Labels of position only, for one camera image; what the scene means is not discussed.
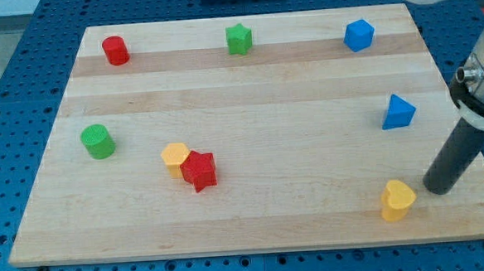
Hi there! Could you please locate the blue triangle block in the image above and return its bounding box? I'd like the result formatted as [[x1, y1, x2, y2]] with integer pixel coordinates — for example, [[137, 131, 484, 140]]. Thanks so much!
[[382, 94, 416, 130]]

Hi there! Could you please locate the wooden board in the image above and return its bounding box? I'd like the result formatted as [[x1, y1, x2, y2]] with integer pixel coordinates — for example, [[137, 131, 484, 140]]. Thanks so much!
[[9, 3, 484, 268]]

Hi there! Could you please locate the red cylinder block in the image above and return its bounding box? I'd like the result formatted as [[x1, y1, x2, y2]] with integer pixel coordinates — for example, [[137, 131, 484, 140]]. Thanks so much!
[[101, 36, 130, 65]]

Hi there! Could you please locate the red star block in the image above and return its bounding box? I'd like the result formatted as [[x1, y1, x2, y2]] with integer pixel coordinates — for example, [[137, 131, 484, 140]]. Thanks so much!
[[180, 151, 217, 192]]

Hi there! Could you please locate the green cylinder block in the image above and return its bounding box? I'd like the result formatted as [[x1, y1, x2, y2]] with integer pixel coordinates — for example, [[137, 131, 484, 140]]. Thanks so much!
[[80, 123, 116, 160]]

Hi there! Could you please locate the yellow hexagon block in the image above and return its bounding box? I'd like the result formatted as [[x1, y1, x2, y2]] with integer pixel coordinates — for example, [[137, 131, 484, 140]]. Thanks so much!
[[161, 143, 191, 178]]

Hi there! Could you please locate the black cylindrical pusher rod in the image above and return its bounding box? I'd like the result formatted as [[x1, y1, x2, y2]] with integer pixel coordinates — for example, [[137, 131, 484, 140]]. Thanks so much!
[[423, 119, 484, 195]]

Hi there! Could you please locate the yellow heart block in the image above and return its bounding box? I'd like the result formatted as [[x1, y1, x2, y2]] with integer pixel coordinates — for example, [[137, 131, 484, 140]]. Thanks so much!
[[380, 180, 417, 222]]

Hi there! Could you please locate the green star block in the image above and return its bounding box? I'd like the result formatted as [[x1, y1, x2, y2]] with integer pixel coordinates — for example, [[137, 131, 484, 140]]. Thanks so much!
[[225, 22, 253, 55]]

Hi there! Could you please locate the blue pentagon block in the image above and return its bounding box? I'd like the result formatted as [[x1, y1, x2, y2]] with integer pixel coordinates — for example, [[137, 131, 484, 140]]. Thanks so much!
[[343, 19, 375, 52]]

